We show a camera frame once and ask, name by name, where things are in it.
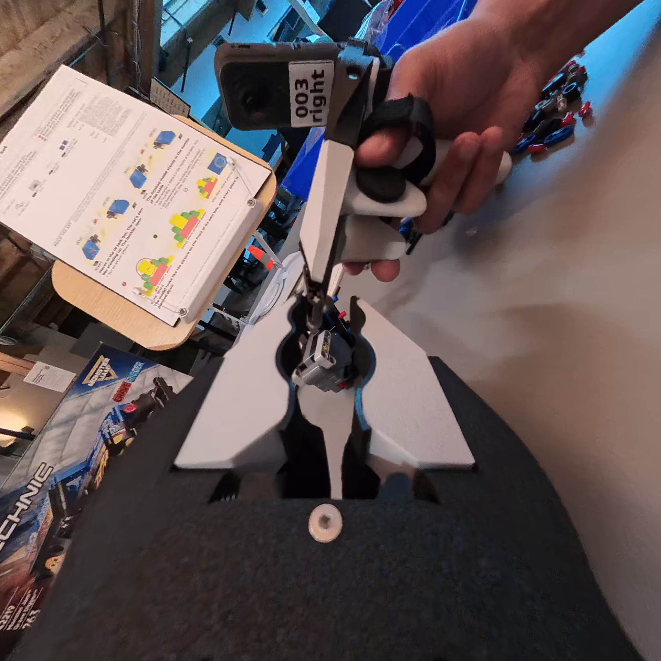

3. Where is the pile of small lego pins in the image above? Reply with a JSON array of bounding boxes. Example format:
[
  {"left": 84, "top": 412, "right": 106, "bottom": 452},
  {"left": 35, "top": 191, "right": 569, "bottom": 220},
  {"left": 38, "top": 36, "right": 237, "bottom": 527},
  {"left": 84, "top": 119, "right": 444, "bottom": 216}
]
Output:
[{"left": 511, "top": 59, "right": 595, "bottom": 156}]

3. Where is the white paper note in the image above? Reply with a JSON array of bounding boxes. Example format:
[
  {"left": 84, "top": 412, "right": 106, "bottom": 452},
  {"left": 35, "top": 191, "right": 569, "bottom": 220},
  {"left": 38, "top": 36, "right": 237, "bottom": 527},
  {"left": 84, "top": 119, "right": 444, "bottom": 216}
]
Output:
[{"left": 23, "top": 360, "right": 77, "bottom": 393}]

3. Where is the white document stand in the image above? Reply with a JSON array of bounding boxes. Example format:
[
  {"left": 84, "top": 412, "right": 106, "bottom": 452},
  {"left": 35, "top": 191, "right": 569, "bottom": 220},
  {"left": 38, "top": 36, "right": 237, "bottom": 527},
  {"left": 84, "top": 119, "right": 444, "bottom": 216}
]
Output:
[{"left": 247, "top": 230, "right": 311, "bottom": 327}]

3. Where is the blue plastic bin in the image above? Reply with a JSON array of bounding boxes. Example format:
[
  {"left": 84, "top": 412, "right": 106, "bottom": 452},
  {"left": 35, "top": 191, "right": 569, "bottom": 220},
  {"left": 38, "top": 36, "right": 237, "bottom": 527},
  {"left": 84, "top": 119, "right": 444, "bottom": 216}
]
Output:
[{"left": 281, "top": 0, "right": 465, "bottom": 194}]

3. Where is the lego set box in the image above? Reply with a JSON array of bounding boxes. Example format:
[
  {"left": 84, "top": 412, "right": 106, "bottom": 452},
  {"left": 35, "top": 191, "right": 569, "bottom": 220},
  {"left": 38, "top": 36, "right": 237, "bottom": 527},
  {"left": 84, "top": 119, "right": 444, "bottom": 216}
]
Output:
[{"left": 0, "top": 343, "right": 194, "bottom": 631}]

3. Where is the laminated instruction sheet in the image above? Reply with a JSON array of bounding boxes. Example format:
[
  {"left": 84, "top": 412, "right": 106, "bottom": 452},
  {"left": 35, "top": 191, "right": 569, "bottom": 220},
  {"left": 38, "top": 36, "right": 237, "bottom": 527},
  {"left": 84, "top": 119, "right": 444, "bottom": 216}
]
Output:
[{"left": 0, "top": 64, "right": 272, "bottom": 327}]

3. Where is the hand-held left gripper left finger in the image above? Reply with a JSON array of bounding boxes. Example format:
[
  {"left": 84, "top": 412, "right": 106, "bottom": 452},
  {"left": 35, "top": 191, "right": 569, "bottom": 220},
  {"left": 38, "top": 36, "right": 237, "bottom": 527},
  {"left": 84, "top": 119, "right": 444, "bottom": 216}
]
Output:
[{"left": 175, "top": 297, "right": 300, "bottom": 476}]

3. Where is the partly built lego truck chassis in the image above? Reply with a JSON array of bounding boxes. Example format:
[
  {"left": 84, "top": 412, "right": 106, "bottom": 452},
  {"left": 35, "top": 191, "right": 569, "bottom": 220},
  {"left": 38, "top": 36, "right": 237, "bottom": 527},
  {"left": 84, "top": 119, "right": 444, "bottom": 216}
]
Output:
[{"left": 292, "top": 297, "right": 363, "bottom": 394}]

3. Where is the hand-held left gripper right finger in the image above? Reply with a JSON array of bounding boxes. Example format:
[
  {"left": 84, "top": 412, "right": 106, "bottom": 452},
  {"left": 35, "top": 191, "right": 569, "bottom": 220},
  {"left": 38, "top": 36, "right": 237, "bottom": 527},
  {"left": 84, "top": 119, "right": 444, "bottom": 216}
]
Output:
[{"left": 350, "top": 296, "right": 477, "bottom": 481}]

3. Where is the person's right forearm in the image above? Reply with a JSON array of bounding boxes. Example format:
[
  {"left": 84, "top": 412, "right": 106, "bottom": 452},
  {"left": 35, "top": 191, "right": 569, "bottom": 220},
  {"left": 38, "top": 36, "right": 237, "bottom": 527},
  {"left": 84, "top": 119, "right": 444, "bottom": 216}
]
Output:
[{"left": 516, "top": 0, "right": 646, "bottom": 57}]

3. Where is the person's right hand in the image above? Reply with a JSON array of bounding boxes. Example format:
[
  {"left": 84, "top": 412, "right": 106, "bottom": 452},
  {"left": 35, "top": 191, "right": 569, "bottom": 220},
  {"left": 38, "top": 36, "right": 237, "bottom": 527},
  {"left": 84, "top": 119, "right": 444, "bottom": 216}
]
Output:
[{"left": 343, "top": 0, "right": 587, "bottom": 284}]

